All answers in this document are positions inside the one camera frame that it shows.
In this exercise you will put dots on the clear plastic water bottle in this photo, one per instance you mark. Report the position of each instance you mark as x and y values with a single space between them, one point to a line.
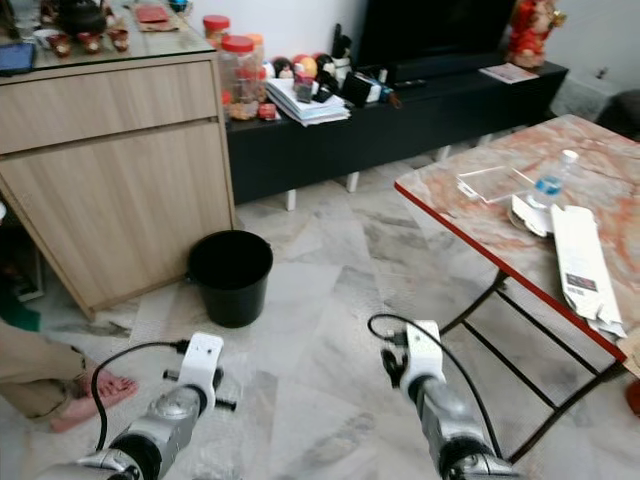
552 180

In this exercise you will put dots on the person's khaki trouser leg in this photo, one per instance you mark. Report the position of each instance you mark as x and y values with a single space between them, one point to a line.
35 375

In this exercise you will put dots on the small red-lid plastic jar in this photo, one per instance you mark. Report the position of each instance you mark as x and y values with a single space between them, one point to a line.
215 30

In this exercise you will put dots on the red packet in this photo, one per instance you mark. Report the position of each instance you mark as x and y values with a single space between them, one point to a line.
155 14

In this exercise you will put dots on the small black box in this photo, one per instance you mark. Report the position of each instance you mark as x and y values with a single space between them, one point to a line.
360 88

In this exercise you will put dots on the blue tablet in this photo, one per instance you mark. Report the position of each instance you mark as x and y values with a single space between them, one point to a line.
17 58

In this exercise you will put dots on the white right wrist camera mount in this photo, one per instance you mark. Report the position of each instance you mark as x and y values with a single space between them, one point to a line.
423 355

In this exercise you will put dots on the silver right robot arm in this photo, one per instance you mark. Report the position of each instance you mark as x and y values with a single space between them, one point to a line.
455 430

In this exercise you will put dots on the clear plastic tray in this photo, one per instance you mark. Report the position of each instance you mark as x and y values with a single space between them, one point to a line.
495 184

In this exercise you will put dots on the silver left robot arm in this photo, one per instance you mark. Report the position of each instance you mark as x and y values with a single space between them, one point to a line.
150 432

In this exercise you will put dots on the large red-lid plastic jar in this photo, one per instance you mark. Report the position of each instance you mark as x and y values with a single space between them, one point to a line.
241 80

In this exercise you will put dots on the light wood glass-top cabinet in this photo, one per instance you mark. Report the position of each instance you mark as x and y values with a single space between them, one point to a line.
120 180

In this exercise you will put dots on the white paper stack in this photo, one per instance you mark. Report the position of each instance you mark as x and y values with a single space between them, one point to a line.
310 108

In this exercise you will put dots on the white paper plate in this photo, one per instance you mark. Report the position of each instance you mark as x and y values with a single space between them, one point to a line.
527 215

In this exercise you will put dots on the red and gold figurine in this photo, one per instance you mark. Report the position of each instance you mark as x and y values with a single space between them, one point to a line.
532 32

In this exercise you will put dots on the printed leaflet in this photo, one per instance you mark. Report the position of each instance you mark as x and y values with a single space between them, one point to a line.
508 73

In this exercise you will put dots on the white flat carton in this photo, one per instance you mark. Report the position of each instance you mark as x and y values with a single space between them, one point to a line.
585 265

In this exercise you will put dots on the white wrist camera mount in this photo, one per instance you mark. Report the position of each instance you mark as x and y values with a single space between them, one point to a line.
202 365
423 355

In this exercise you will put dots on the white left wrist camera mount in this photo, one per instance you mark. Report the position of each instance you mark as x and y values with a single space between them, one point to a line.
202 365

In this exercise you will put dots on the grey cloth covered stool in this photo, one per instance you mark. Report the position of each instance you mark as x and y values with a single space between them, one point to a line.
585 100

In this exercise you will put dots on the black plastic bucket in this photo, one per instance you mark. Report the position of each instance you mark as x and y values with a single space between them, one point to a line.
230 285

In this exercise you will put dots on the black television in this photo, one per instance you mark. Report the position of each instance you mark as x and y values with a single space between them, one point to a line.
435 28

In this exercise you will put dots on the person's bare foot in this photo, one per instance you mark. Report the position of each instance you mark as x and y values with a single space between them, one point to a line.
95 400

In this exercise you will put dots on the marble top folding table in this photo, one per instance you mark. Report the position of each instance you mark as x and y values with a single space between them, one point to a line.
610 160

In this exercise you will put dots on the black teapot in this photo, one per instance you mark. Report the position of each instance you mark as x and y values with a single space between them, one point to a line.
82 15

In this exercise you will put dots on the brown teacup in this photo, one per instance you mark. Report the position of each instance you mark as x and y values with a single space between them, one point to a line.
91 42
60 46
120 39

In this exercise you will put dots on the black television bench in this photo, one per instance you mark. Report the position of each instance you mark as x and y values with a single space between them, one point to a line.
410 130

